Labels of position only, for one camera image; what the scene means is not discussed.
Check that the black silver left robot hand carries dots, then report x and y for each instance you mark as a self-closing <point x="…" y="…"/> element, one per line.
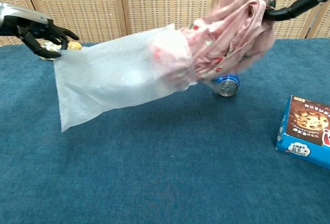
<point x="31" y="28"/>

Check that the translucent white plastic bag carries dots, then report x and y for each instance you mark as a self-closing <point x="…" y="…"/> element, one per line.
<point x="103" y="79"/>

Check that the pink floral cloth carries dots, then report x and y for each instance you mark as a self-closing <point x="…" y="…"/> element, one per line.
<point x="232" y="33"/>

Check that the yellow drink plastic bottle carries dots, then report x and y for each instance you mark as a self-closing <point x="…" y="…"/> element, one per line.
<point x="76" y="45"/>

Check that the woven wooden folding screen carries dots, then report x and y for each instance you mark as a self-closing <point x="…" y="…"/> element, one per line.
<point x="159" y="2"/>

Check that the blue soda can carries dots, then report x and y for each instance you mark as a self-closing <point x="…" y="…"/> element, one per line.
<point x="228" y="87"/>

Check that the blue chocolate chip cookie box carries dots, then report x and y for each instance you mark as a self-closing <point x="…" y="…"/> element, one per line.
<point x="306" y="128"/>

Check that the blue felt table cover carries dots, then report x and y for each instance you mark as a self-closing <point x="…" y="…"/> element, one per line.
<point x="154" y="170"/>

